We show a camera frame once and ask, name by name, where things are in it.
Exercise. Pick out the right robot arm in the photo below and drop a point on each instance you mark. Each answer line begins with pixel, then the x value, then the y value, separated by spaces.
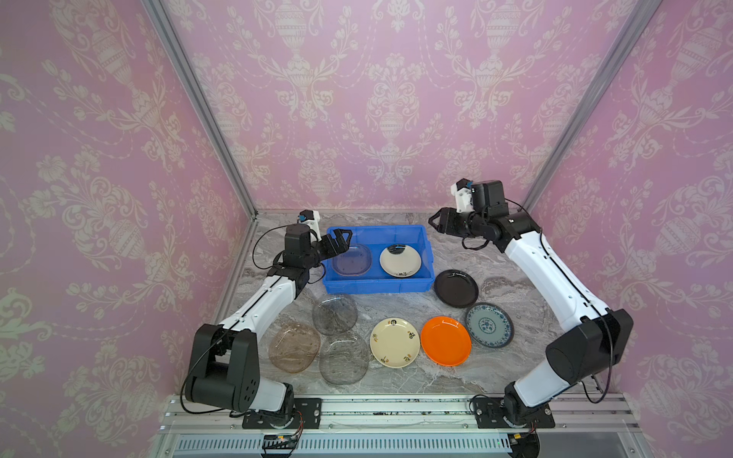
pixel 594 336

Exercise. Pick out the blue floral patterned plate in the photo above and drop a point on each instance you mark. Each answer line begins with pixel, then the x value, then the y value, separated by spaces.
pixel 489 325

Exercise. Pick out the black round plate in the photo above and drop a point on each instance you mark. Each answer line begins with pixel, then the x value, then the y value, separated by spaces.
pixel 456 288

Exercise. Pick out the grey glass plate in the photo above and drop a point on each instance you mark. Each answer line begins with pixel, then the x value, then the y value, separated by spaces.
pixel 335 315
pixel 344 359

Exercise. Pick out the grey glass plate lower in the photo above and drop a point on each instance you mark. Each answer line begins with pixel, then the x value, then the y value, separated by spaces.
pixel 344 359

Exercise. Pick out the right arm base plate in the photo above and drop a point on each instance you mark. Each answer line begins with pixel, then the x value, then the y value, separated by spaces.
pixel 507 413

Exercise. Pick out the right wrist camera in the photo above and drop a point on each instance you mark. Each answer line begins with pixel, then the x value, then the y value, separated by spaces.
pixel 463 195

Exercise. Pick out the clear glass plate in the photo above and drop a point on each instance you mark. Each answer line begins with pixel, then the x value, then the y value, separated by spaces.
pixel 353 263

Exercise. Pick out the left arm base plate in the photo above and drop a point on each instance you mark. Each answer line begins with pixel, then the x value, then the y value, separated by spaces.
pixel 300 412

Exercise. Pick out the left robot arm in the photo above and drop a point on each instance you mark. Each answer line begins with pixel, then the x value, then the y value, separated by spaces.
pixel 224 371

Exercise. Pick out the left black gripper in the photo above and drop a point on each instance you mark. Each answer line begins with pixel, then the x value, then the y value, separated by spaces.
pixel 342 245

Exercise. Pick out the orange round plate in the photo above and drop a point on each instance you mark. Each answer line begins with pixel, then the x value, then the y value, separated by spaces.
pixel 445 341

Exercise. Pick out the blue plastic bin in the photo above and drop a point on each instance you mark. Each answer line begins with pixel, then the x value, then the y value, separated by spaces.
pixel 376 280

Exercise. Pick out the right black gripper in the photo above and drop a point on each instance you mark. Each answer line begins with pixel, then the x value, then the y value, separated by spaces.
pixel 448 220

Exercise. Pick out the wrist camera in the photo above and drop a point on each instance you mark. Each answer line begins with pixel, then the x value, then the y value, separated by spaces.
pixel 463 195
pixel 311 218

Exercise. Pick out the grey glass plate upper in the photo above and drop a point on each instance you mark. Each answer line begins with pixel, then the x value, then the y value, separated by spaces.
pixel 335 315

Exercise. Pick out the cream plate with flowers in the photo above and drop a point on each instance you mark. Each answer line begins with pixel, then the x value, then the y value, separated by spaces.
pixel 395 343

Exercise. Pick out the aluminium front rail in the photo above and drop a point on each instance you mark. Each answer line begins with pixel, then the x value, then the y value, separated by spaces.
pixel 417 425

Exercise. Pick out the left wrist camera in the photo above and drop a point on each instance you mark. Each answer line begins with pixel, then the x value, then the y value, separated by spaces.
pixel 311 218

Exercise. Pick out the cream plate with black patch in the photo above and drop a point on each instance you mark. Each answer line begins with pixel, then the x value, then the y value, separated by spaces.
pixel 400 261

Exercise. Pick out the brown glass plate lower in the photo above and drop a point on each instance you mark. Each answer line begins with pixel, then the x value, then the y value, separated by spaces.
pixel 294 348

